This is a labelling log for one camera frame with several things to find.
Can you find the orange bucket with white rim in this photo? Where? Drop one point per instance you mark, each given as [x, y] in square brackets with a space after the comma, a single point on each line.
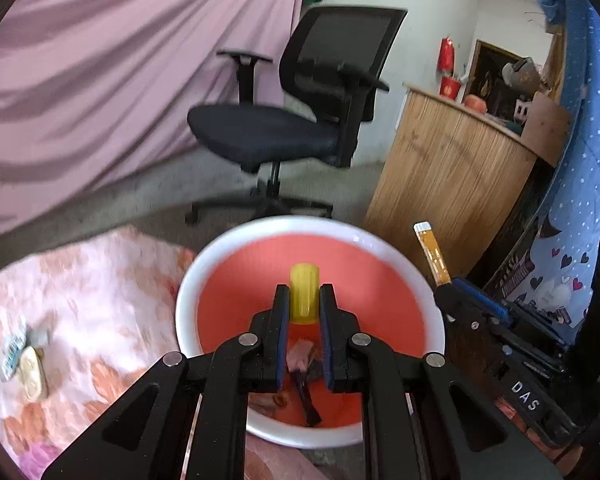
[370, 280]

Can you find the yellow plastic cap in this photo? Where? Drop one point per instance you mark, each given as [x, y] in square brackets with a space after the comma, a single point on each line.
[305, 292]

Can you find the brown wrapper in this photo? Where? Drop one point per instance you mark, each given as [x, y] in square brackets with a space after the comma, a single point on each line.
[272, 402]

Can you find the orange fruit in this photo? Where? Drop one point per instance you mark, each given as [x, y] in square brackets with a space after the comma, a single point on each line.
[475, 103]

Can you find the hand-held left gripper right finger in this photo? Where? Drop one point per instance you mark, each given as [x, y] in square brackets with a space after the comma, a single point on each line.
[326, 350]

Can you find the pink hanging sheet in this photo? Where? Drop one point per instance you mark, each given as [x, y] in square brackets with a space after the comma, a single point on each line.
[105, 85]

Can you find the wooden cabinet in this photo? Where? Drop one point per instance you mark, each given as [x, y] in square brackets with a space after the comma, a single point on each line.
[445, 170]

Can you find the red cup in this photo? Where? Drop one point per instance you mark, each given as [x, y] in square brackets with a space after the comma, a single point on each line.
[450, 88]

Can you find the orange stick sachet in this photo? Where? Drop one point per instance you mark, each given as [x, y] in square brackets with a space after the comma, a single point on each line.
[432, 255]

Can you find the blue dotted curtain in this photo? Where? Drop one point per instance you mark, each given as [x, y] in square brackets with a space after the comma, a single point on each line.
[590, 135]

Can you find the floral blanket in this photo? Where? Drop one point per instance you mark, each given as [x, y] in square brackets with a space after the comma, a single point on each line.
[105, 300]

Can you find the black office chair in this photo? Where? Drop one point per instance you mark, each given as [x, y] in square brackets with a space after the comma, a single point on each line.
[260, 130]

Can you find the pink wrapper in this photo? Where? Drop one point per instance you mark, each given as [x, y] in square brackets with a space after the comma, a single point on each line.
[300, 355]

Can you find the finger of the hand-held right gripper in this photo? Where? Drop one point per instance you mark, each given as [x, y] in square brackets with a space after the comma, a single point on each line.
[467, 317]
[480, 295]

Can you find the red hanging ornament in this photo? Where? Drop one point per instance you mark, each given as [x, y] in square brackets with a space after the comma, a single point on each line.
[447, 54]

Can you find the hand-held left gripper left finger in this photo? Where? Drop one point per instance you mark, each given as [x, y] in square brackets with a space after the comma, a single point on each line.
[280, 345]

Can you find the cream packet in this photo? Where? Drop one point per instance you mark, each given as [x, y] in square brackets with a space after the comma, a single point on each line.
[32, 375]

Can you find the white blue packet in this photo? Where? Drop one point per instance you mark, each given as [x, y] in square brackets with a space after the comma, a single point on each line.
[15, 352]

